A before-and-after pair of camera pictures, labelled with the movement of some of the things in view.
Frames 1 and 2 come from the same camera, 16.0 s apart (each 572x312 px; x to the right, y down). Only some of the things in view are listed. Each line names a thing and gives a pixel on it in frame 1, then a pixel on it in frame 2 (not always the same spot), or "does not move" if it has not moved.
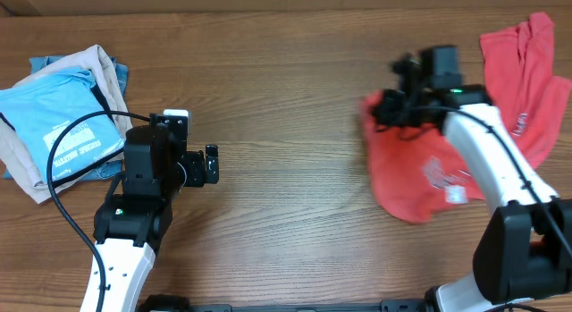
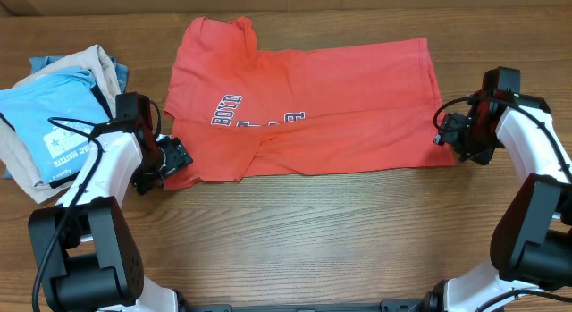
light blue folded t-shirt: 39,109 does not move
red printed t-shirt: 416,170 to 248,112
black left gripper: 197,172 to 177,154
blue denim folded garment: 121,72 does not move
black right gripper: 382,113 to 451,122
